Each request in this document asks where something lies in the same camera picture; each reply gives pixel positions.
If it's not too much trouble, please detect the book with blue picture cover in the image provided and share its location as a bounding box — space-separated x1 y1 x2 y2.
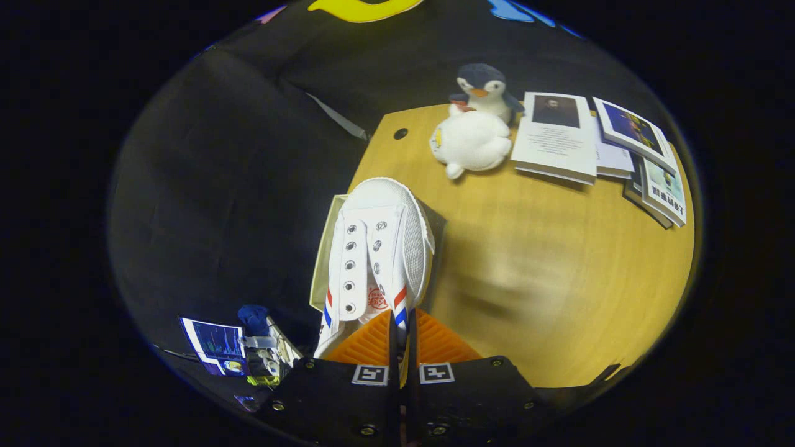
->
592 97 679 174

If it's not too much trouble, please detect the blue cloth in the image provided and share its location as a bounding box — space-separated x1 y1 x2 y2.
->
238 304 271 338

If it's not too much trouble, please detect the grey penguin plush toy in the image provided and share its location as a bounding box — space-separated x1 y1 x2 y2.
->
448 63 525 125

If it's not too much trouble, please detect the white book with portrait cover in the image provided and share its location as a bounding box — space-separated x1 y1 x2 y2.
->
511 92 598 186

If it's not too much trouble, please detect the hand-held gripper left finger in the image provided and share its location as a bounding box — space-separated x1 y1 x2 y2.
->
258 309 400 447

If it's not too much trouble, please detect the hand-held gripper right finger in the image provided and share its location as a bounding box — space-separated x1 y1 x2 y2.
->
407 309 553 447

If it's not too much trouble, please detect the white device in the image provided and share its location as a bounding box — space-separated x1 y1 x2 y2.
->
242 317 303 386

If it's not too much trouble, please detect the white striped canvas shoe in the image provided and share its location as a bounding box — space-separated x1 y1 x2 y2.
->
312 177 435 361

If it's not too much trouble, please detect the plain white book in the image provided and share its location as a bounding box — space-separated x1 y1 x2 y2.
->
593 115 635 179

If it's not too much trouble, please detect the white duck plush toy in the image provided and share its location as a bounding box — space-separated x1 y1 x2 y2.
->
429 104 513 181

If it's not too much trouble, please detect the cream fabric storage box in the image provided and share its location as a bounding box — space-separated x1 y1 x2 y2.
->
309 194 448 311

